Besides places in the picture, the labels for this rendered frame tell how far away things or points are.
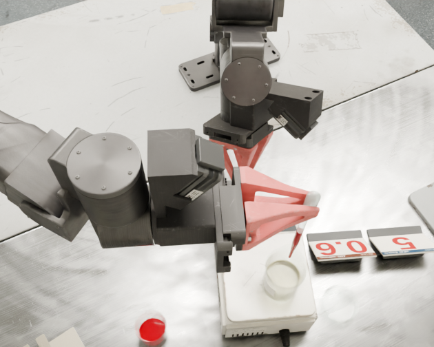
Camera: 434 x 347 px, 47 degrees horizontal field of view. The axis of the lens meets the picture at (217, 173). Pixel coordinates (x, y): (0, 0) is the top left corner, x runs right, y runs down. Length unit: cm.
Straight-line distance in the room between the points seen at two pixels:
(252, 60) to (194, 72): 45
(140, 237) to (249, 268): 28
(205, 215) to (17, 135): 19
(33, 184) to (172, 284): 37
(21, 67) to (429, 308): 85
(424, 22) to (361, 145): 176
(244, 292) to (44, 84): 58
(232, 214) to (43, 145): 19
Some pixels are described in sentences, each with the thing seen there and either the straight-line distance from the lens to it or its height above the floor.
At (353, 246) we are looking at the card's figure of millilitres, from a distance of 81.
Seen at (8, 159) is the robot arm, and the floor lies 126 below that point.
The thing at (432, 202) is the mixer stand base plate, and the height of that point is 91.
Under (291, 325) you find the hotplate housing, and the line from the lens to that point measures 72.
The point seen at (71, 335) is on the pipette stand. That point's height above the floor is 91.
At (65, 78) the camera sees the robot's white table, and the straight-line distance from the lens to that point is 103.
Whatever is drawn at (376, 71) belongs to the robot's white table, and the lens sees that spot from 106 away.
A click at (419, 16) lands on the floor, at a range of 268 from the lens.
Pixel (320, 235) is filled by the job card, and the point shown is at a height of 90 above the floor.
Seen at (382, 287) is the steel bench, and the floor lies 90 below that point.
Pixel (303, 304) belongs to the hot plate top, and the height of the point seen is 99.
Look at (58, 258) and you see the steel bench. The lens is 83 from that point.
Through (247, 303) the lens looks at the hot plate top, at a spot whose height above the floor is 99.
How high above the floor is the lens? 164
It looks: 59 degrees down
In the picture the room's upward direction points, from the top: 2 degrees clockwise
